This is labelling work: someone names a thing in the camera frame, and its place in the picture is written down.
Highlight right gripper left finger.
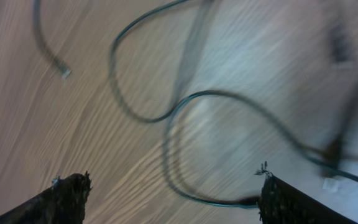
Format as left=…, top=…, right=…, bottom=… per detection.
left=0, top=172, right=92, bottom=224

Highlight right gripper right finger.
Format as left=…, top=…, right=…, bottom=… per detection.
left=256, top=162, right=356, bottom=224

